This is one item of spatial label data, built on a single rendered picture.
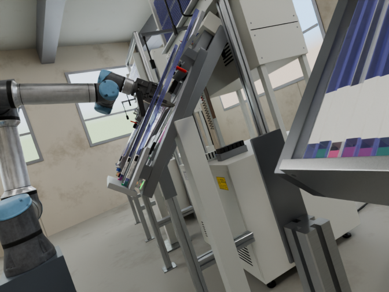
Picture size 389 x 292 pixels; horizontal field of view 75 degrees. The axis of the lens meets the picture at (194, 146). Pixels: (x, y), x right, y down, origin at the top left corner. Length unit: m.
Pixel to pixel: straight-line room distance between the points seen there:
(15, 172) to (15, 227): 0.24
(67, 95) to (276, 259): 1.11
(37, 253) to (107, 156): 3.96
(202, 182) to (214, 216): 0.11
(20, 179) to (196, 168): 0.69
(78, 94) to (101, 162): 3.84
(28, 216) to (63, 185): 3.74
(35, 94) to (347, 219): 1.52
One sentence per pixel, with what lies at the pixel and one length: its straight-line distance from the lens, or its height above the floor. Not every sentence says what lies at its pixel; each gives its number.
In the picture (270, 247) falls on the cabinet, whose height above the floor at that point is 0.20.
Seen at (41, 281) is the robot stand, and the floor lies 0.50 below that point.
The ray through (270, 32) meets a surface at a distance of 1.40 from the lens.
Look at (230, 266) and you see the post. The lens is 0.86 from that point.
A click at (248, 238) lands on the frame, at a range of 1.16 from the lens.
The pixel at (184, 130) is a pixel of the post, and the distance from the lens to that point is 0.75.
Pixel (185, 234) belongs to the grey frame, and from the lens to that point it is 1.03.
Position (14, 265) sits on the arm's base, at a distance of 1.06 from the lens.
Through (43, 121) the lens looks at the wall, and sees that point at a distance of 4.86.
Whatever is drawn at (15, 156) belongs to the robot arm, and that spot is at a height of 0.92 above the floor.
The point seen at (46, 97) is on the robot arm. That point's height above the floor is 1.08.
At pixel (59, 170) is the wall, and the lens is 4.76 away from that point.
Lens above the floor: 0.79
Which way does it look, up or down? 2 degrees down
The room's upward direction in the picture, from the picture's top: 18 degrees counter-clockwise
